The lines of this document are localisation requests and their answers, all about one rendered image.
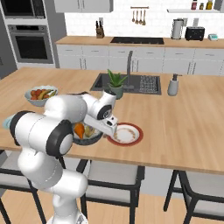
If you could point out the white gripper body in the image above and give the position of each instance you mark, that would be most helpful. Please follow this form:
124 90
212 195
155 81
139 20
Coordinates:
100 126

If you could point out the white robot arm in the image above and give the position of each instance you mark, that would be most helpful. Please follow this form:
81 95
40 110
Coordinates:
38 132

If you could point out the dark grey bowl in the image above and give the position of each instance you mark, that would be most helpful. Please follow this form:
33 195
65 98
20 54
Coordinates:
87 140

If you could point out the pale blue fruit bowl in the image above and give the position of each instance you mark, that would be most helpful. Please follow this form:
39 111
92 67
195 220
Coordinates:
36 100

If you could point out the grey fridge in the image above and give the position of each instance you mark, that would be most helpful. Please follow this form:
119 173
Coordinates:
6 49

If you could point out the red rimmed white plate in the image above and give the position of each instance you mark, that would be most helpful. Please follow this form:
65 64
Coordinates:
129 135

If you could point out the dark plate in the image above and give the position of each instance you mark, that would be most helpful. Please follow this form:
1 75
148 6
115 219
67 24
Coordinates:
76 94

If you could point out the dark sink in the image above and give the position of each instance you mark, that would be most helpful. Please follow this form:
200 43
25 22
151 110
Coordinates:
100 83

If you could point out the green plant in grey pot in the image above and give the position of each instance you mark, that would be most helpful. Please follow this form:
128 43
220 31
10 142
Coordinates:
116 83

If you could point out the black stool grey seat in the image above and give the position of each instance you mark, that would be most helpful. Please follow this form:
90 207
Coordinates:
204 186
112 180
8 172

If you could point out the grey tap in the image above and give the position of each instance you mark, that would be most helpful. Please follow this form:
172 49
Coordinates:
129 70

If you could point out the dish rack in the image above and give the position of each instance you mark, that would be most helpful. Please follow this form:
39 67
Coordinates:
148 84

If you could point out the white base cupboards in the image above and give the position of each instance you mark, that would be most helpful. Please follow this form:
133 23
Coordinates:
145 59

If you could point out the grey soap dispenser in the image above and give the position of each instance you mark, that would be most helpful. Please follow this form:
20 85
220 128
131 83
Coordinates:
173 87

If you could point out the black hob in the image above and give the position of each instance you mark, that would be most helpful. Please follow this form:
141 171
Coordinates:
137 40

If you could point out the teal plate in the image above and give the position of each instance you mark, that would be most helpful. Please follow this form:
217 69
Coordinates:
7 122

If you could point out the wooden knife block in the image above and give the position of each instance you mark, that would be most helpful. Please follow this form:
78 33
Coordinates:
100 31

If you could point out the steel oven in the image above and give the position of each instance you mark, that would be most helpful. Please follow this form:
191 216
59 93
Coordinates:
30 45

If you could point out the hanging wooden spoon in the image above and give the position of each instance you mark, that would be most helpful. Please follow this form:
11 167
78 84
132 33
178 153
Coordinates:
140 17
143 18
136 17
133 17

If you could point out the silver kettle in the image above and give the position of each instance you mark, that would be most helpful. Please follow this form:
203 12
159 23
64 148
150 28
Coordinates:
177 29

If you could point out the black toaster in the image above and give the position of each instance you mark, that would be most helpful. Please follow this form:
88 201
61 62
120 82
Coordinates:
194 33

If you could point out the black microwave oven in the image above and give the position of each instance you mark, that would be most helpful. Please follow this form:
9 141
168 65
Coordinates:
22 8

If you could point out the small teal timer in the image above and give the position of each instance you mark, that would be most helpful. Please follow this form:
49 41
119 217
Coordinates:
213 37

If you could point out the red bottle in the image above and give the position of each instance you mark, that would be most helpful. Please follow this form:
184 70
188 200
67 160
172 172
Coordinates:
194 5

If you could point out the small brown jar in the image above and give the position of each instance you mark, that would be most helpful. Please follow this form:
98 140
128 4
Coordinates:
201 6

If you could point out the yellow bottle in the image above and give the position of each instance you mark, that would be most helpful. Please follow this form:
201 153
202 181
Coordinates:
209 5

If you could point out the grey wall cupboards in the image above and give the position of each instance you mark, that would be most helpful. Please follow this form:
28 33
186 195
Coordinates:
83 5

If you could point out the wooden utensil rail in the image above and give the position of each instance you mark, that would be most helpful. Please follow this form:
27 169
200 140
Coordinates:
139 7

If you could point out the white wall shelf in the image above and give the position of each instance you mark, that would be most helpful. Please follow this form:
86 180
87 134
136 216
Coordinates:
192 11

